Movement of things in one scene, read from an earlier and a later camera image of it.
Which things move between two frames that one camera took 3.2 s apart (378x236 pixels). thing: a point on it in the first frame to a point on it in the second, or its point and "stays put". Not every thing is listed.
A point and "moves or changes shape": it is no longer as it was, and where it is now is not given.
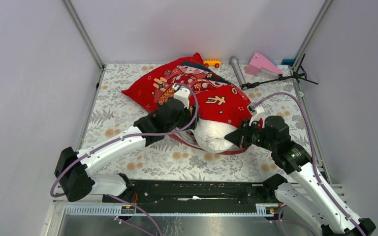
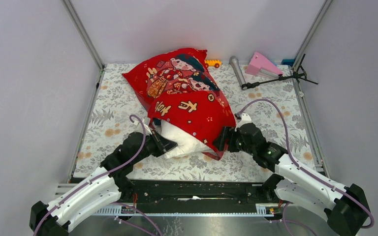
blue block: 289,62 stays put
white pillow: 209,135 to 187,145
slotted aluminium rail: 119,210 stays put
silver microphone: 234,61 stays put
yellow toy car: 215,63 stays put
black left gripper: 187,118 to 166,144
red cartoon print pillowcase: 218,99 moves or changes shape
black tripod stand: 299,74 stays put
